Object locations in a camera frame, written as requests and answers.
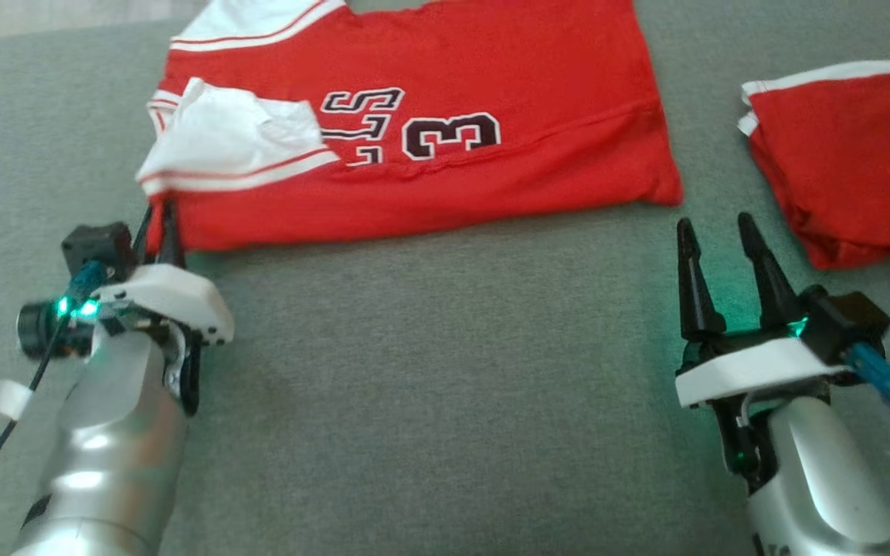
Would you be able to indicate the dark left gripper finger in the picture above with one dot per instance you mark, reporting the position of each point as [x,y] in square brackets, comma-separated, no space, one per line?
[171,243]
[145,232]

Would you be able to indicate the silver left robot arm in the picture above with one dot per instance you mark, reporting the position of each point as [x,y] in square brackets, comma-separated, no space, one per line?
[113,463]

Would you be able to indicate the red white numbered jersey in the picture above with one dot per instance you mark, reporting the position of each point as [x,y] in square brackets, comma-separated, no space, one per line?
[491,62]

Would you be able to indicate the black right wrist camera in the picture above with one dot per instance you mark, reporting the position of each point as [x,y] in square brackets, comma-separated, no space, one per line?
[847,320]

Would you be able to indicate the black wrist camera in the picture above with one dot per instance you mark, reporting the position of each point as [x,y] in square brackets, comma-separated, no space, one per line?
[847,320]
[97,243]

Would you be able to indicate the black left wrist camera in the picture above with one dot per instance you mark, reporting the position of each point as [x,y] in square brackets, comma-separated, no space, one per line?
[97,243]

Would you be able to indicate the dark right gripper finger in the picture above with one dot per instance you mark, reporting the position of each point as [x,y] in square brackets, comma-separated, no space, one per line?
[698,293]
[776,293]

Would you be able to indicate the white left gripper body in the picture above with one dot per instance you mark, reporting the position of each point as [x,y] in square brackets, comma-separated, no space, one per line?
[174,297]

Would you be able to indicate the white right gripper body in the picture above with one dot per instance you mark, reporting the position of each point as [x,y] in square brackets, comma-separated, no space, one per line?
[754,367]

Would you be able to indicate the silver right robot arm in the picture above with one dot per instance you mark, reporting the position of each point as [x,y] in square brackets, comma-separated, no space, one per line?
[816,479]

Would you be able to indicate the red shorts white hem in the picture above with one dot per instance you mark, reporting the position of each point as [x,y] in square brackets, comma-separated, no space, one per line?
[854,154]

